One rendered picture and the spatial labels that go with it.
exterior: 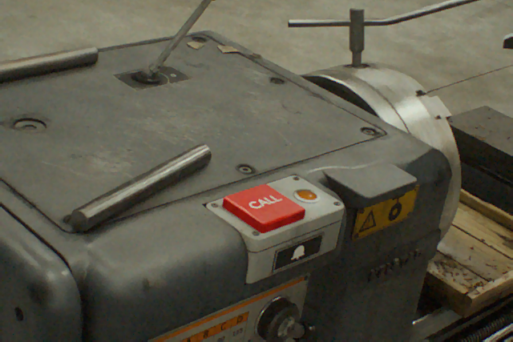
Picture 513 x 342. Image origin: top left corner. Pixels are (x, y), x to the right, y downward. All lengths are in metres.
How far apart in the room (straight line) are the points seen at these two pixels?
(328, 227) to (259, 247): 0.10
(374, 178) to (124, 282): 0.35
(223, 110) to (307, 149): 0.12
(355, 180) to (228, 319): 0.20
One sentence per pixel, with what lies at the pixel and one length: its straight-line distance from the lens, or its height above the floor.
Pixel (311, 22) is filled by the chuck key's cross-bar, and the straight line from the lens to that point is 1.47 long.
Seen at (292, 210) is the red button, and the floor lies 1.27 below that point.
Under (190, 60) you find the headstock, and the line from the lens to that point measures 1.34.
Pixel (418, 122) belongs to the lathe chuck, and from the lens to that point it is 1.41.
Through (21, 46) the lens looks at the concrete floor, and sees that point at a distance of 4.70.
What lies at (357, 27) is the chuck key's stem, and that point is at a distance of 1.47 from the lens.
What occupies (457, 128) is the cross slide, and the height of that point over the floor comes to 0.97.
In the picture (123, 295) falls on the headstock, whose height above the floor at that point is 1.24.
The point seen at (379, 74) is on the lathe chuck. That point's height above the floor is 1.24.
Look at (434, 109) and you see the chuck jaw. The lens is 1.46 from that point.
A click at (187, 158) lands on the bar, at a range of 1.04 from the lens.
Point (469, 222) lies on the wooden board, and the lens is 1.88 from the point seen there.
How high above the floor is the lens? 1.75
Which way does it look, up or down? 26 degrees down
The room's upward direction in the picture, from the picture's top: 10 degrees clockwise
